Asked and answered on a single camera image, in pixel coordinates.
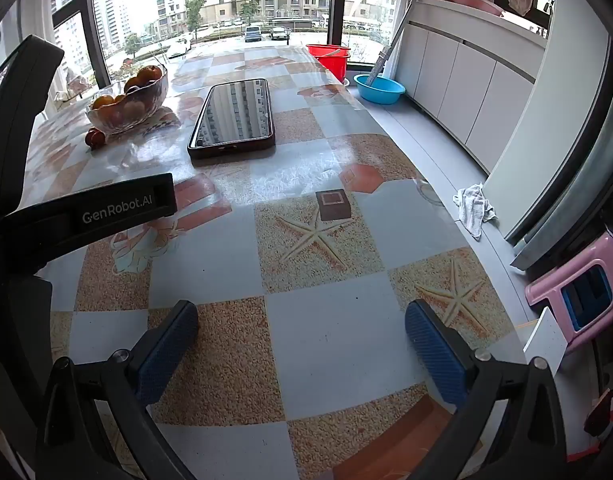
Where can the mop with white pole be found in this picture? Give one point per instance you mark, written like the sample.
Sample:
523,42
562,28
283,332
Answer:
379,67

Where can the grey parked car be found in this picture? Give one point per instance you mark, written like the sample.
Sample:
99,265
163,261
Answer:
278,34

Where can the green tree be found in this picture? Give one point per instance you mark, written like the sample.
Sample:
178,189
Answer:
196,7
250,2

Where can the metal rack with bags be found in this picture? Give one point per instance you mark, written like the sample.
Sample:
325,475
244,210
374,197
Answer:
74,85

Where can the grey sliding door frame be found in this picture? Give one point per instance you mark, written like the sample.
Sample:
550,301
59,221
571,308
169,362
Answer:
586,160

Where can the blue plastic stool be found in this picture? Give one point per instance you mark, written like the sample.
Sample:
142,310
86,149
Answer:
571,305

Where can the white cabinet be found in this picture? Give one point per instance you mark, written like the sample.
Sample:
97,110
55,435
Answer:
451,75

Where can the small red plum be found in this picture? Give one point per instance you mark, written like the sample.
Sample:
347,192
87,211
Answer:
90,137
101,140

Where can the pink plastic stool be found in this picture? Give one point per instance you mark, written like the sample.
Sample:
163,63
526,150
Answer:
551,290

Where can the smartphone with dark case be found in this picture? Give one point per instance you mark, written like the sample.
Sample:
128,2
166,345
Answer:
234,110

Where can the white paper sheet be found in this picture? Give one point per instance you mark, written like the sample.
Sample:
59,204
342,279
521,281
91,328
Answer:
544,340

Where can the white rag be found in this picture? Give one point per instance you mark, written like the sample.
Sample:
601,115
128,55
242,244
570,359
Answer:
474,210

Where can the red plastic bucket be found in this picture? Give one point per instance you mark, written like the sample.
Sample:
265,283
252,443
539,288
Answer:
329,57

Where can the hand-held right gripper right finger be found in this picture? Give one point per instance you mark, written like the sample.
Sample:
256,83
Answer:
436,360

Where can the dark parked van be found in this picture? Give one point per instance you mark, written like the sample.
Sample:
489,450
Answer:
252,34

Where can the clear glass bowl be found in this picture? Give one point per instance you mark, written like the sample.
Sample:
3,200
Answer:
121,121

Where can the pink plastic basin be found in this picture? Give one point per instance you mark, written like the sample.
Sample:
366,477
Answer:
479,2

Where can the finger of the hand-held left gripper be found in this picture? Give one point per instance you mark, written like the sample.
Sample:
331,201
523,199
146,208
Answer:
21,125

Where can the pile of oranges and plums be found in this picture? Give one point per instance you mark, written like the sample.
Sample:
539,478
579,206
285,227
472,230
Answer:
145,75

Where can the black window frame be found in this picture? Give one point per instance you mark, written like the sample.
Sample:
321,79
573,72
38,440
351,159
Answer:
336,15

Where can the blue plastic basin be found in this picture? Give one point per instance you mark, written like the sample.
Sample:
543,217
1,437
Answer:
381,92

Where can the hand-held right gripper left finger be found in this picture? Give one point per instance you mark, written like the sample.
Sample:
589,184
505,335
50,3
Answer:
169,355

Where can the white parked car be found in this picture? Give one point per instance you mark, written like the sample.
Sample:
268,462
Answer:
179,48

